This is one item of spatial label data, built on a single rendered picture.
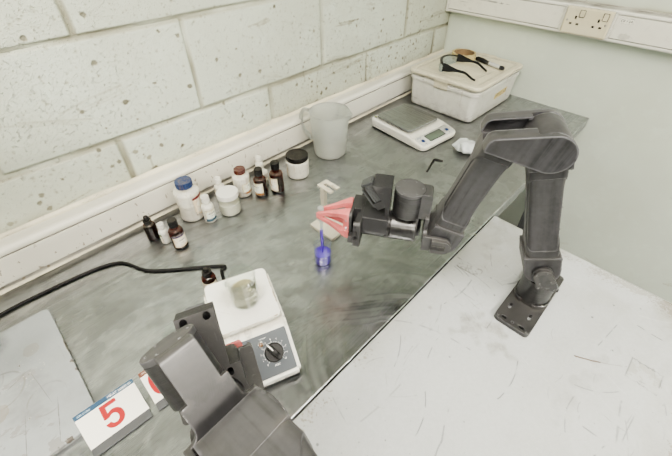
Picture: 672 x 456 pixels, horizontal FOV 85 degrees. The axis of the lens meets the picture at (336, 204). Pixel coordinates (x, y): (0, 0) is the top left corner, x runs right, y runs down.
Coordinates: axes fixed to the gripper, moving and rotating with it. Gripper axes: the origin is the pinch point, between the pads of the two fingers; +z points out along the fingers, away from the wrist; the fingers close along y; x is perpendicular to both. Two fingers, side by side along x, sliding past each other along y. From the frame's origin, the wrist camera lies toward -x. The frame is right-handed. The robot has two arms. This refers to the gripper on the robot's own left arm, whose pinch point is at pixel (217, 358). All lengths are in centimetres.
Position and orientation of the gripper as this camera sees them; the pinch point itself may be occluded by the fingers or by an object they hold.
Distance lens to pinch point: 61.7
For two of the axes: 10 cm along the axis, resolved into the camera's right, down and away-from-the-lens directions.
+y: -9.1, 2.7, -3.2
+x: 2.7, 9.6, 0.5
